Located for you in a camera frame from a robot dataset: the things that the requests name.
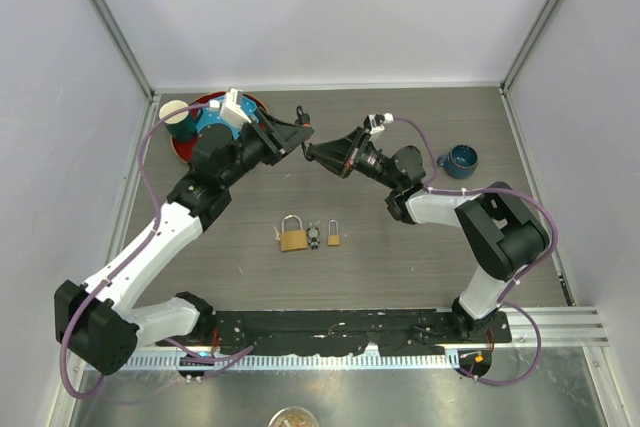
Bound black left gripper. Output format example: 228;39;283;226
220;108;313;188

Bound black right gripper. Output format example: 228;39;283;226
306;127;400;192

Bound orange black padlock with keys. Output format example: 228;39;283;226
295;105;314;162

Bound small brass long-shackle padlock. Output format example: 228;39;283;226
327;219;341;247

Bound keys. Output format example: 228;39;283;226
306;221;321;250

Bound large brass padlock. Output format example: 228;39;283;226
274;214;309;253

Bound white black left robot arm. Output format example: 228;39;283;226
54;110;313;375

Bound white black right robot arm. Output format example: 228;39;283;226
303;127;551;342

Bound blue dotted plate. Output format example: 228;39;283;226
192;92;267;139

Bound red round tray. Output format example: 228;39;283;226
170;105;269;164

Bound dark green mug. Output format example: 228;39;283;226
158;100;200;143

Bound dark blue cup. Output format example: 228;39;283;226
437;144;478;180

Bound round metal object bottom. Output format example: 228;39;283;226
268;406;319;427

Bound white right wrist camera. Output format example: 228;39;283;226
363;113;394;140

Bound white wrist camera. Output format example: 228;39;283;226
208;88;258;129
363;113;394;140

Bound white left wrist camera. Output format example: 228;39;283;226
208;88;258;129

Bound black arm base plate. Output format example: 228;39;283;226
175;309;512;357

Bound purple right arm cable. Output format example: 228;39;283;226
392;115;559;388

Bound slotted blue-white cable duct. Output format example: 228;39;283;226
121;349;459;372

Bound aluminium frame rail front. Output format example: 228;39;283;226
62;305;610;352

